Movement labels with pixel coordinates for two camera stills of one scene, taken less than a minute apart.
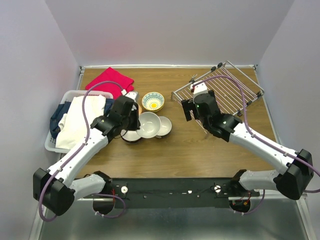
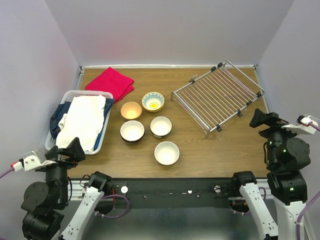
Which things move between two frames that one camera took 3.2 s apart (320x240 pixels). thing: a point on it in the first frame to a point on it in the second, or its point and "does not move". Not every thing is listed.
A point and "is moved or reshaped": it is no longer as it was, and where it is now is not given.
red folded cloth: x=111 y=81 does not move
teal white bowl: x=166 y=126 does not move
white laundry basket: x=50 y=142 does not move
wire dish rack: x=233 y=89 does not move
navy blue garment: x=57 y=110 does not move
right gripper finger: x=188 y=105 to x=259 y=118
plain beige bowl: x=150 y=125 is moved or reshaped
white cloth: x=75 y=126 does not move
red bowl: x=131 y=136 does not move
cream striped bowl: x=153 y=101 does not move
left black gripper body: x=131 y=123 to x=60 y=166
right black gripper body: x=204 y=124 to x=276 y=131
